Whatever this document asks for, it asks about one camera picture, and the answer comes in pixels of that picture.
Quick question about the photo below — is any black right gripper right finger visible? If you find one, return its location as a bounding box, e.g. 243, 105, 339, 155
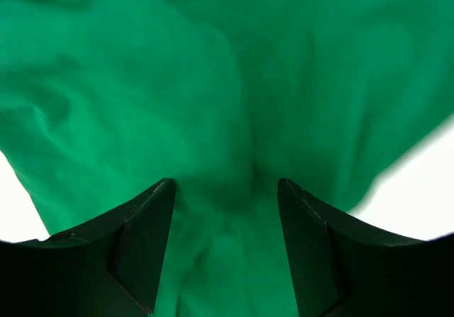
277, 179, 453, 316

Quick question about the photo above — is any green t shirt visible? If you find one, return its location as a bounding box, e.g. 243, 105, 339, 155
1, 0, 453, 316

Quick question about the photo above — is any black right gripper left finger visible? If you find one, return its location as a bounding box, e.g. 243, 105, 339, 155
1, 179, 176, 317

